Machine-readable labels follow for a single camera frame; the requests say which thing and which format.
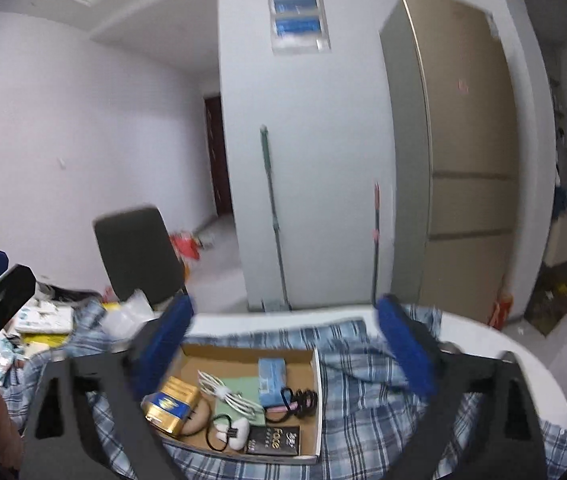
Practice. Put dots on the small wall window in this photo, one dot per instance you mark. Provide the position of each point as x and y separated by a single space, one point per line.
298 20

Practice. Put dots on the pastel printed packet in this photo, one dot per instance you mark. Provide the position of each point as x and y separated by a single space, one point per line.
6 362

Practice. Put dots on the person's left hand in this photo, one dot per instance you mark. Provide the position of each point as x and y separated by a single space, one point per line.
3 420

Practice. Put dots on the black packet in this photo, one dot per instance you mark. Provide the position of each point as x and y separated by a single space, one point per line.
273 441

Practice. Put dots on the red bag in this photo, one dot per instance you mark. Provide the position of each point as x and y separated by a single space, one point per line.
186 247

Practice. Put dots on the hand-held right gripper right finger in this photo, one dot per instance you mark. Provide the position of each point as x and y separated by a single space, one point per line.
408 345

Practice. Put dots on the black chair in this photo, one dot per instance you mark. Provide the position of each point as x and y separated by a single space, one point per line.
138 255

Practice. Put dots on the white charger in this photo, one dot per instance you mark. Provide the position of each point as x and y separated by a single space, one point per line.
233 432

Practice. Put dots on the black flat case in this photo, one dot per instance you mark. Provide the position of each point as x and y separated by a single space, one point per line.
68 294

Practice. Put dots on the yellow packet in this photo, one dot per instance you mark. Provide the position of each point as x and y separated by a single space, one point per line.
46 344

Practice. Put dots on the orange red container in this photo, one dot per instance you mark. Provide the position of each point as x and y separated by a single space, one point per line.
502 312

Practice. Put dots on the white tissue pack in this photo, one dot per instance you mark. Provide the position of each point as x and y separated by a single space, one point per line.
43 317

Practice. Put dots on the gold and blue packet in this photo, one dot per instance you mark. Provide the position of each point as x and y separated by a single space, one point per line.
171 407

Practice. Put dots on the round tan pouch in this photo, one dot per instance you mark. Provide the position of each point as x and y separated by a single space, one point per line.
201 417

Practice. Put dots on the blue plaid blanket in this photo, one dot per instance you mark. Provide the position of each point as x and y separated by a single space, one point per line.
363 410

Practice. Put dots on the blue tissue packet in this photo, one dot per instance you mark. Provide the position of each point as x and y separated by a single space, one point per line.
272 382

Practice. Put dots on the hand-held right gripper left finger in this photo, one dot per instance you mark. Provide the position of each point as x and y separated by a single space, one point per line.
163 340

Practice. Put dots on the cardboard box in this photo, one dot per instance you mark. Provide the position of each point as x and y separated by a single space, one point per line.
308 410

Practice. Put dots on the beige refrigerator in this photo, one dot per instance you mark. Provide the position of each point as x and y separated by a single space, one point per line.
463 160

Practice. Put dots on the dark brown door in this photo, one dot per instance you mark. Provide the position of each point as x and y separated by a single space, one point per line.
218 160

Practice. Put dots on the clear plastic bag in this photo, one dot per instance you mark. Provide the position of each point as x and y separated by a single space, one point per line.
126 317

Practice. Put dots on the light green card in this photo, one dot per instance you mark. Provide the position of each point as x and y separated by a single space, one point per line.
248 390

